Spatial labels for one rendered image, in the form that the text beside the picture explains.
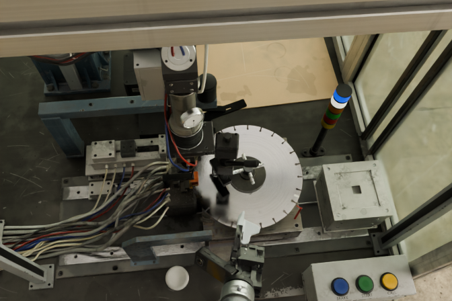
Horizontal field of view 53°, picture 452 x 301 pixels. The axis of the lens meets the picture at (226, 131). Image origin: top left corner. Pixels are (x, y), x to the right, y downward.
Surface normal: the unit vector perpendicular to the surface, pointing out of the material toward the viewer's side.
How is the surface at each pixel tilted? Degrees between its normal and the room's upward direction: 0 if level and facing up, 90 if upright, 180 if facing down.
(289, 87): 0
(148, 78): 90
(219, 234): 0
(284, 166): 0
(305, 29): 90
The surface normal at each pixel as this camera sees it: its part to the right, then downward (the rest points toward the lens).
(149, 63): 0.04, -0.45
